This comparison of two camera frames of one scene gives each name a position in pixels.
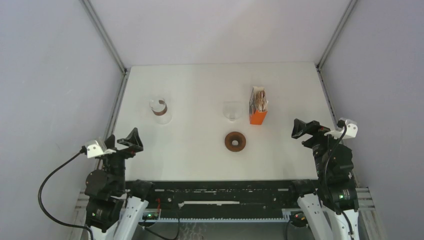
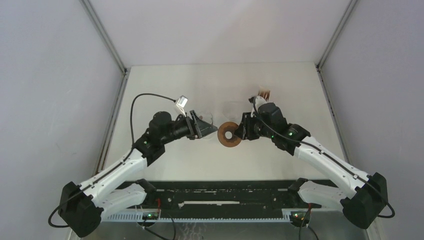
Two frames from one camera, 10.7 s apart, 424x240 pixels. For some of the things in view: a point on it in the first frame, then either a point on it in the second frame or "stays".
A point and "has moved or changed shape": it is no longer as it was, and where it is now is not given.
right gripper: (300, 127) -> (244, 130)
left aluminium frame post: (115, 54) stays
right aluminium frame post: (322, 79) stays
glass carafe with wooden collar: (159, 107) -> (207, 117)
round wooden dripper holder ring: (237, 136) has moved or changed shape
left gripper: (132, 140) -> (203, 128)
